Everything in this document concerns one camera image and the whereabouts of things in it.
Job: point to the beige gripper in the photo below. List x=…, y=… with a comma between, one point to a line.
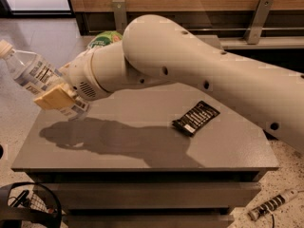
x=81, y=75

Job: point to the clear blue-labelled plastic bottle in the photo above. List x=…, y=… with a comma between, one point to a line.
x=36, y=75

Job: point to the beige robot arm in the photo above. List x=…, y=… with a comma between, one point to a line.
x=155, y=50

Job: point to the green chip bag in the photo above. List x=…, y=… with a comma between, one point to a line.
x=105, y=38

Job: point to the grey drawer cabinet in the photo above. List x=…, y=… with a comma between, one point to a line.
x=126, y=166

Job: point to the black snack wrapper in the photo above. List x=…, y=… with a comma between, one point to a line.
x=195, y=119

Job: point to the left metal wall bracket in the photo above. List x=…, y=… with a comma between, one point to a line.
x=120, y=15

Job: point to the metal wall bracket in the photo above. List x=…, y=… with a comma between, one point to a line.
x=120, y=15
x=253, y=32

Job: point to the black wire basket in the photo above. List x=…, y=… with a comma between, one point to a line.
x=29, y=201

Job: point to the wooden wall panel counter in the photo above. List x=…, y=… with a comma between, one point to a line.
x=225, y=18

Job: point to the right metal wall bracket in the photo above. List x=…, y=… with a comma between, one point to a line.
x=253, y=32

